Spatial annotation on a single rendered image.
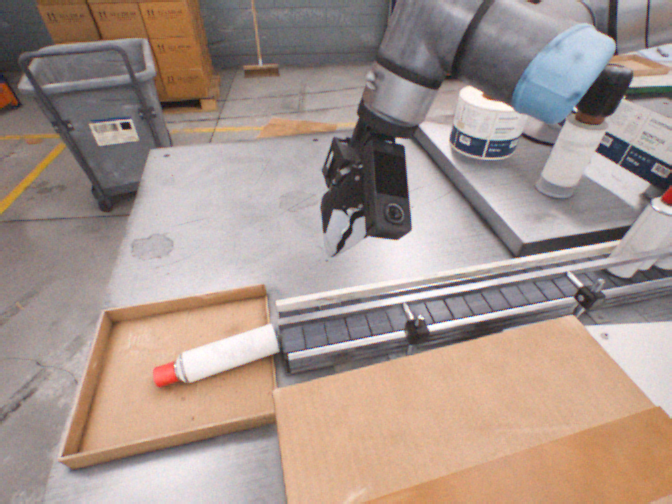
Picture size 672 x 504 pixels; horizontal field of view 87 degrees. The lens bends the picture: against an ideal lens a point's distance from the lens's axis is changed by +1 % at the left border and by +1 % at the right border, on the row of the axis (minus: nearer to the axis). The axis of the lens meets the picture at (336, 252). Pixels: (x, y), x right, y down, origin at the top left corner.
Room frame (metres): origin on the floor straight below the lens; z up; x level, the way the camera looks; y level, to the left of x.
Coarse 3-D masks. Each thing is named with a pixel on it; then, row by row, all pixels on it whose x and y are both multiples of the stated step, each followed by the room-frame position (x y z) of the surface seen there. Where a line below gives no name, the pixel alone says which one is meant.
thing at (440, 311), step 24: (552, 264) 0.51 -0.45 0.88; (432, 288) 0.44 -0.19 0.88; (504, 288) 0.44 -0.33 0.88; (528, 288) 0.44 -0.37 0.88; (552, 288) 0.44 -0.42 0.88; (288, 312) 0.39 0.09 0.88; (312, 312) 0.39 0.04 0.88; (384, 312) 0.39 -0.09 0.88; (432, 312) 0.39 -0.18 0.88; (456, 312) 0.39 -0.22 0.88; (480, 312) 0.39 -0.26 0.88; (288, 336) 0.34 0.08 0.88; (312, 336) 0.34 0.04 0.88; (336, 336) 0.34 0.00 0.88; (360, 336) 0.34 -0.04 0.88
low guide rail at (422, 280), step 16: (528, 256) 0.50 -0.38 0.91; (544, 256) 0.50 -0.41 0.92; (560, 256) 0.50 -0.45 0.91; (576, 256) 0.51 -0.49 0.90; (448, 272) 0.45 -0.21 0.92; (464, 272) 0.45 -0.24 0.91; (480, 272) 0.46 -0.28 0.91; (496, 272) 0.47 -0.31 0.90; (352, 288) 0.41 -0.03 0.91; (368, 288) 0.41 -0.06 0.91; (384, 288) 0.42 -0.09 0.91; (400, 288) 0.43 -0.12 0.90; (288, 304) 0.38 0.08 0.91; (304, 304) 0.39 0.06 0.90
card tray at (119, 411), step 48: (240, 288) 0.45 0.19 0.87; (96, 336) 0.34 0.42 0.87; (144, 336) 0.37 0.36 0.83; (192, 336) 0.37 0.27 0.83; (96, 384) 0.27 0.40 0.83; (144, 384) 0.27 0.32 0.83; (192, 384) 0.27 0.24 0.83; (240, 384) 0.27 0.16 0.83; (96, 432) 0.20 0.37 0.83; (144, 432) 0.20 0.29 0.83; (192, 432) 0.19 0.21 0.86
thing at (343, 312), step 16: (624, 256) 0.45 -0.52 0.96; (640, 256) 0.45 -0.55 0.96; (656, 256) 0.45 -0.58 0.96; (544, 272) 0.41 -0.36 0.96; (560, 272) 0.41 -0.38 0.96; (576, 272) 0.42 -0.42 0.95; (448, 288) 0.37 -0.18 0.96; (464, 288) 0.37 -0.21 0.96; (480, 288) 0.38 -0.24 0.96; (496, 288) 0.38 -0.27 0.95; (368, 304) 0.34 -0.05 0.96; (384, 304) 0.34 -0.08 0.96; (400, 304) 0.35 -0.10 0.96; (288, 320) 0.31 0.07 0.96; (304, 320) 0.31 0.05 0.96; (320, 320) 0.32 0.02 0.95
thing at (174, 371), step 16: (240, 336) 0.33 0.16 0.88; (256, 336) 0.33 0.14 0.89; (272, 336) 0.33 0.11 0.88; (192, 352) 0.30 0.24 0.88; (208, 352) 0.30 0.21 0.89; (224, 352) 0.30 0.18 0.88; (240, 352) 0.31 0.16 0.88; (256, 352) 0.31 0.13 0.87; (272, 352) 0.32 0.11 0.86; (160, 368) 0.28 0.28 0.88; (176, 368) 0.28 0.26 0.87; (192, 368) 0.28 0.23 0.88; (208, 368) 0.28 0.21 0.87; (224, 368) 0.29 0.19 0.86; (160, 384) 0.26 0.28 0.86
